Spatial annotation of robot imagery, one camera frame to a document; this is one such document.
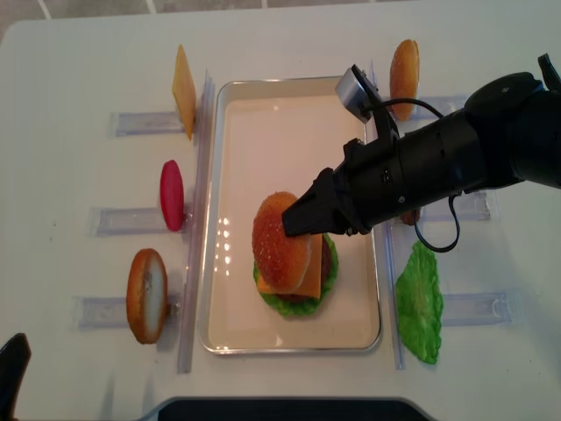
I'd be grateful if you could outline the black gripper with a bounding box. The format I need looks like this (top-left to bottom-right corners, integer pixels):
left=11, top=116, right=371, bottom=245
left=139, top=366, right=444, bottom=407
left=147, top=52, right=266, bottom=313
left=282, top=110, right=486, bottom=237

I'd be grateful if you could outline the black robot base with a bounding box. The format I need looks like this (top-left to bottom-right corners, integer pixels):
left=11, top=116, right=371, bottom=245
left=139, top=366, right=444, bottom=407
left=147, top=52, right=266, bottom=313
left=144, top=397, right=433, bottom=420

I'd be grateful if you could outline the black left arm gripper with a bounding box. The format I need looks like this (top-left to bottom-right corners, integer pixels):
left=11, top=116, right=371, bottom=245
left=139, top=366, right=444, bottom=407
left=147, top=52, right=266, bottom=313
left=0, top=332, right=32, bottom=420

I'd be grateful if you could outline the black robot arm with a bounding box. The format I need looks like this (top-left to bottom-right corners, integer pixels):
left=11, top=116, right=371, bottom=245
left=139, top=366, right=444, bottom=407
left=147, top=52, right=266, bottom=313
left=282, top=72, right=560, bottom=237

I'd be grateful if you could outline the meat patty on burger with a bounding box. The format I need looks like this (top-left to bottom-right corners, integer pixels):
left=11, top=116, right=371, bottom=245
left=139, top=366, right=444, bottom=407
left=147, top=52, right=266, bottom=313
left=278, top=234, right=338, bottom=303

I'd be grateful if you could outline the cheese slice on burger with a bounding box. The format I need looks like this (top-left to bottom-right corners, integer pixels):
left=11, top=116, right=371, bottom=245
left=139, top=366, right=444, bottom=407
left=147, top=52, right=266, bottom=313
left=255, top=234, right=324, bottom=302

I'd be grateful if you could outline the standing meat patty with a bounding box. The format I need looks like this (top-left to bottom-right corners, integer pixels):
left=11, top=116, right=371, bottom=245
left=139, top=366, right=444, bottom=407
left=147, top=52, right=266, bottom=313
left=400, top=208, right=422, bottom=226

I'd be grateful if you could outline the lettuce on burger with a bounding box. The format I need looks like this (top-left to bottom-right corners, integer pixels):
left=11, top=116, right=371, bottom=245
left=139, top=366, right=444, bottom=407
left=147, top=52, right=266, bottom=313
left=253, top=233, right=338, bottom=318

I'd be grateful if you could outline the standing green lettuce leaf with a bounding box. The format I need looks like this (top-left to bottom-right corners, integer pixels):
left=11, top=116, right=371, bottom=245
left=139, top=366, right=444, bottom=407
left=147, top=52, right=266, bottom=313
left=395, top=241, right=444, bottom=365

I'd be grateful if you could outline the standing red tomato slice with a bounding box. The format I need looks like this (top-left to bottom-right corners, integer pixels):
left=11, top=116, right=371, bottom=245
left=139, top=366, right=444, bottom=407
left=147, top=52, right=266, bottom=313
left=160, top=160, right=185, bottom=232

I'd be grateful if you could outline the standing cheese slice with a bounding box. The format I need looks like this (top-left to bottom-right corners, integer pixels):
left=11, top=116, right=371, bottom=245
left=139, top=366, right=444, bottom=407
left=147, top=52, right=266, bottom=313
left=172, top=44, right=197, bottom=140

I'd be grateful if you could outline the white metal tray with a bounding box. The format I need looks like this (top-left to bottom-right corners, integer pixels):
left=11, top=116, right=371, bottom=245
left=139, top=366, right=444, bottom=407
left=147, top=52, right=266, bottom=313
left=198, top=76, right=381, bottom=354

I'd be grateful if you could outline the spare burger bun right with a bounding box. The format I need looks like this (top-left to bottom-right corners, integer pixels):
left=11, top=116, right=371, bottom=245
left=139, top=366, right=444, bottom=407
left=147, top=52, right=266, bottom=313
left=389, top=39, right=420, bottom=99

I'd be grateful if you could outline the standing bun left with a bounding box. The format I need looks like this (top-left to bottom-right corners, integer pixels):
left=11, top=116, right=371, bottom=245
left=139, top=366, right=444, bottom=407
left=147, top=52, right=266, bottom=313
left=126, top=248, right=167, bottom=345

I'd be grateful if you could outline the clear long rail right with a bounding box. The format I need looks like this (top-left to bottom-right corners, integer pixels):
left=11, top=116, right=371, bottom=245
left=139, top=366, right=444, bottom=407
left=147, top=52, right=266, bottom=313
left=380, top=219, right=406, bottom=371

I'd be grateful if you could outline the clear long rail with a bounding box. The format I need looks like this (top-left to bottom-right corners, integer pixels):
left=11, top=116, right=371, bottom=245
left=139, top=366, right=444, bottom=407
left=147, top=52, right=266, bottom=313
left=177, top=72, right=216, bottom=374
left=380, top=219, right=406, bottom=371

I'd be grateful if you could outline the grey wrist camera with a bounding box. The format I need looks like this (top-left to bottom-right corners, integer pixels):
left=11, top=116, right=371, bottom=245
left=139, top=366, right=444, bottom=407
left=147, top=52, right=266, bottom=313
left=336, top=65, right=382, bottom=124

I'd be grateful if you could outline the clear long rail left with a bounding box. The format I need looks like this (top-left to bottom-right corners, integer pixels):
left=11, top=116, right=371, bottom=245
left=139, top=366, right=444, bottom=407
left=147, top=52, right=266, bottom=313
left=177, top=72, right=216, bottom=374

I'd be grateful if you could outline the black camera cable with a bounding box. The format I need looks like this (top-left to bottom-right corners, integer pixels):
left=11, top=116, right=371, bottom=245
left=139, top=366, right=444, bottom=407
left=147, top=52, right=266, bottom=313
left=370, top=96, right=461, bottom=253

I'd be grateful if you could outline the clear patty holder rail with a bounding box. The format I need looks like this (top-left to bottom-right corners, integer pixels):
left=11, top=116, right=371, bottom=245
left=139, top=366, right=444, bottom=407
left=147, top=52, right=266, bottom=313
left=420, top=190, right=497, bottom=222

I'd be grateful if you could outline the clear bun holder rail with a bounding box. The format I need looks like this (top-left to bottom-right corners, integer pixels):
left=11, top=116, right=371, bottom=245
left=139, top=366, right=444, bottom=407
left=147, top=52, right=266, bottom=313
left=410, top=94, right=468, bottom=120
left=72, top=294, right=182, bottom=331

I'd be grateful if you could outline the clear tomato holder rail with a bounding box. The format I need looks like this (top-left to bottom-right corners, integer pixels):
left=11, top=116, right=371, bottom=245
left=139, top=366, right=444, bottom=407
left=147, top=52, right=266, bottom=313
left=86, top=207, right=170, bottom=237

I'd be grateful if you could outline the clear lettuce holder rail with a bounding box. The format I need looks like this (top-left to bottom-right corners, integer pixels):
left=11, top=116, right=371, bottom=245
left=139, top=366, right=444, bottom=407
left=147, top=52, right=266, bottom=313
left=442, top=292, right=515, bottom=327

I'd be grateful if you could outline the clear cheese holder rail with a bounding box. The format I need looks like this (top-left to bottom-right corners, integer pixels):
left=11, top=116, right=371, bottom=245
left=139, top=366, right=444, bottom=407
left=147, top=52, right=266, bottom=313
left=110, top=111, right=186, bottom=137

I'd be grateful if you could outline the clear left bun holder rail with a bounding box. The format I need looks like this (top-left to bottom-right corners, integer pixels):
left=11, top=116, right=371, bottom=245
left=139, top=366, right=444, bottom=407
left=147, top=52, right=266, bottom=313
left=72, top=294, right=182, bottom=331

